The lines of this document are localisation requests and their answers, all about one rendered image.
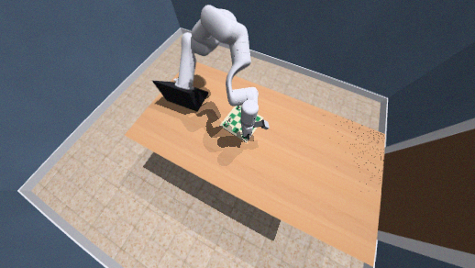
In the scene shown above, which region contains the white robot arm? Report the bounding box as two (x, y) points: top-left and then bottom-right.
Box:
(173, 6), (270, 129)

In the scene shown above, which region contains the green and cream chessboard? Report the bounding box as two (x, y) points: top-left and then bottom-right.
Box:
(219, 106), (264, 142)

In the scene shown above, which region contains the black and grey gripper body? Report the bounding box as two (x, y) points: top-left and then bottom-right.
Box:
(241, 124), (254, 137)

